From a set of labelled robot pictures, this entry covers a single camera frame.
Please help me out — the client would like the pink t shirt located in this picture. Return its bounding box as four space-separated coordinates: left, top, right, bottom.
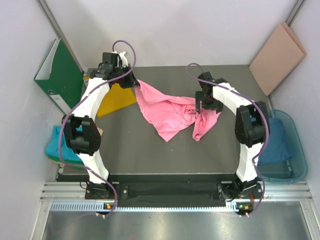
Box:
134 80 220 142

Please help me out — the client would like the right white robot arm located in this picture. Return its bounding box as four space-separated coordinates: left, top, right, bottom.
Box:
195 71 270 198

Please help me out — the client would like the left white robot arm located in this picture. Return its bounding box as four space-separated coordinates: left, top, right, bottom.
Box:
61 51 140 199

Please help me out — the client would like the yellow padded envelope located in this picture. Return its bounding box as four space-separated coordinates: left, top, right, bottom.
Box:
97 83 137 118

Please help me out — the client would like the beige paper folder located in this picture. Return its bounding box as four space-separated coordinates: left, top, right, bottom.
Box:
249 23 307 96

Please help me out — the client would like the blue t shirt in bin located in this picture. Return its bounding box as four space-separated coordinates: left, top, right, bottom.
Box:
258 118 294 165

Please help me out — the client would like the teal plastic bin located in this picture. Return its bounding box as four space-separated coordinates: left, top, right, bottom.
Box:
257 109 308 184

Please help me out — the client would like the teal folded t shirt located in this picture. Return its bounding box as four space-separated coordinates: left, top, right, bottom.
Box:
45 125 82 162

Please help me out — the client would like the green folded t shirt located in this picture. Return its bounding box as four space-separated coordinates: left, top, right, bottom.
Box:
48 155 85 169

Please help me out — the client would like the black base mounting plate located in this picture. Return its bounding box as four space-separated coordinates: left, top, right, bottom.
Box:
85 173 262 208

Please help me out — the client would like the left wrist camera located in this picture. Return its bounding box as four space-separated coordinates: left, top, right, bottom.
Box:
114 51 129 69

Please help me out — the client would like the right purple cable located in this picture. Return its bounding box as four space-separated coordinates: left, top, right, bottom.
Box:
186 62 272 217

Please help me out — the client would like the purple cable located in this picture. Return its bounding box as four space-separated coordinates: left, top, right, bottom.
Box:
58 39 137 217
186 62 272 217

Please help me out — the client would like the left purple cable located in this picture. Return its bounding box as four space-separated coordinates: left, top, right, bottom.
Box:
58 39 137 217

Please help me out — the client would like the green ring binder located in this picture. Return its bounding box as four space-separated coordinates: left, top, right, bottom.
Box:
34 39 83 115

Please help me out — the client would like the grey slotted cable duct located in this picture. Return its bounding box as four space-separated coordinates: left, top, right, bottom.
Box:
50 201 250 213

